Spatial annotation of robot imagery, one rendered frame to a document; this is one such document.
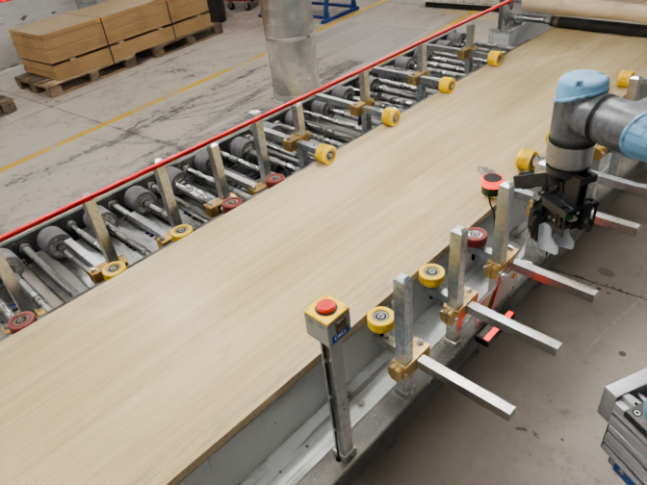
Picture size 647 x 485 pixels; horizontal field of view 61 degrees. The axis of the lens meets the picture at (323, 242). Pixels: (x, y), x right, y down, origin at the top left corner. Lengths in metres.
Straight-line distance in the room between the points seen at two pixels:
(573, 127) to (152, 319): 1.27
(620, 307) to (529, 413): 0.86
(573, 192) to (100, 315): 1.38
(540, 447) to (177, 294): 1.53
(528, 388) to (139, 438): 1.73
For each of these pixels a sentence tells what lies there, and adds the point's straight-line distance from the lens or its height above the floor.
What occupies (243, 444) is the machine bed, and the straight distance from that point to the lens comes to 1.55.
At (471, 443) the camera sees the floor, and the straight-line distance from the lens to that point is 2.42.
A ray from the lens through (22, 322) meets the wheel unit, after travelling 1.94.
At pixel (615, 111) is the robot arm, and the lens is 0.92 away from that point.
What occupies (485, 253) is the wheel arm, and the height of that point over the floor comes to 0.86.
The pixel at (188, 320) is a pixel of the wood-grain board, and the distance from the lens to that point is 1.69.
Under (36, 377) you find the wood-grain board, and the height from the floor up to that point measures 0.90.
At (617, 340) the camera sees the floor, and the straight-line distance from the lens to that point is 2.94.
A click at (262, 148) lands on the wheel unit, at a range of 2.34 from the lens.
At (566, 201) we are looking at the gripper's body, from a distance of 1.03.
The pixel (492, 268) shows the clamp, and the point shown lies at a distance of 1.81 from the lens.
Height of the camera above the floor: 2.00
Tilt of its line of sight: 36 degrees down
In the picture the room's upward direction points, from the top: 7 degrees counter-clockwise
